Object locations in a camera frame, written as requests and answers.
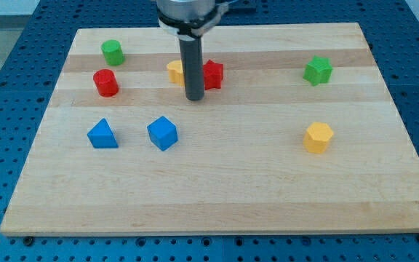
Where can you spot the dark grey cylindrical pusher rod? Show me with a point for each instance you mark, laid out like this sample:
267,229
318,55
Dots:
192,63

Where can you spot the red star block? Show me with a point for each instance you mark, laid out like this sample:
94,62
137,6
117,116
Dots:
213,75

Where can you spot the yellow heart block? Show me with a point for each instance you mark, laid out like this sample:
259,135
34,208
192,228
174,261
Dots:
175,72

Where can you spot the green star block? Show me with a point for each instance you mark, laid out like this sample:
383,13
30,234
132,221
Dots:
318,70

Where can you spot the green cylinder block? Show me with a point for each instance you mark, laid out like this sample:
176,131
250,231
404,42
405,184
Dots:
112,52

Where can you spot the blue cube block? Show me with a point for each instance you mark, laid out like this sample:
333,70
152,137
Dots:
162,133

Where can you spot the red cylinder block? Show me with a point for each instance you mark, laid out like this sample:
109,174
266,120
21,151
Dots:
106,83

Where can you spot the blue triangle block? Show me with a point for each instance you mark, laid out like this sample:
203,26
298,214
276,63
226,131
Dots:
102,136

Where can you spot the light wooden board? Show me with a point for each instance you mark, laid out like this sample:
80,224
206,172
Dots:
239,166

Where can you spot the yellow hexagon block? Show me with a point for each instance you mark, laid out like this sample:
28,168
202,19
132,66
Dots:
317,137

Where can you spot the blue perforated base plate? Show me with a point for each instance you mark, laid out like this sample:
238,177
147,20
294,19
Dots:
28,78

